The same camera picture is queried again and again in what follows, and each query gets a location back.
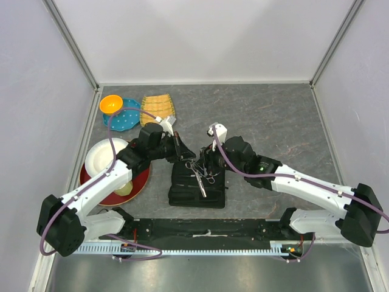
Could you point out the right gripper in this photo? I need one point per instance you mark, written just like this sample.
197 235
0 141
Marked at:
207 154

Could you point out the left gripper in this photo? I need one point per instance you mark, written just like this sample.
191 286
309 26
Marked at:
181 151

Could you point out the silver scissors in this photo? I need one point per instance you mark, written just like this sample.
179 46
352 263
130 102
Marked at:
210 180
191 166

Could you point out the black zip tool case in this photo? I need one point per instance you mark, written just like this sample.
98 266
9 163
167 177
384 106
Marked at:
185 192

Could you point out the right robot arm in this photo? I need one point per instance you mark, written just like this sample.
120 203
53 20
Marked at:
352 212

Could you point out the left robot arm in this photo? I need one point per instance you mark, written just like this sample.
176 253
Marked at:
65 223

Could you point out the red round tray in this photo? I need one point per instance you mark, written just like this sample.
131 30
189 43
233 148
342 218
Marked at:
114 199

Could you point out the woven bamboo basket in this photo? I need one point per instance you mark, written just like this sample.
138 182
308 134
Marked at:
159 106

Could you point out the blue dotted plate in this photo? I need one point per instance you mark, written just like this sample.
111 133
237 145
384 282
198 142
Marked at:
126 119

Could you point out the yellow-green cup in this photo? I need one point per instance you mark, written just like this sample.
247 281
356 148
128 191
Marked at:
125 190

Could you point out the white paper plate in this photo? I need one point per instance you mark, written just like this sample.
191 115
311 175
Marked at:
98 158

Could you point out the orange bowl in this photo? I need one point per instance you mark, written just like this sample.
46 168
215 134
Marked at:
110 104

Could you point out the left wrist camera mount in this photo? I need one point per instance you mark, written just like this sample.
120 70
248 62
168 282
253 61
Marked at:
166 123

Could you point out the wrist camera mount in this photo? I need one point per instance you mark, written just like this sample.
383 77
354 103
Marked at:
217 130
166 123

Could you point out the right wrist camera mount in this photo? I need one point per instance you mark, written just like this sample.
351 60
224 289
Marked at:
217 130

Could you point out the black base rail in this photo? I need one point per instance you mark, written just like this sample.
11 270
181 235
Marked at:
207 234

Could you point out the white cable duct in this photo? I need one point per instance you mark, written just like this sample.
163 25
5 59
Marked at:
117 248

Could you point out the left aluminium frame post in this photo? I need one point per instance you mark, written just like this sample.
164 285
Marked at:
59 21

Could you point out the aluminium frame post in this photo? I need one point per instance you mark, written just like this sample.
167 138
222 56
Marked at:
59 21
335 43

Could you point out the right aluminium frame post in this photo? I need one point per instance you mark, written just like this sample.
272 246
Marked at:
335 43

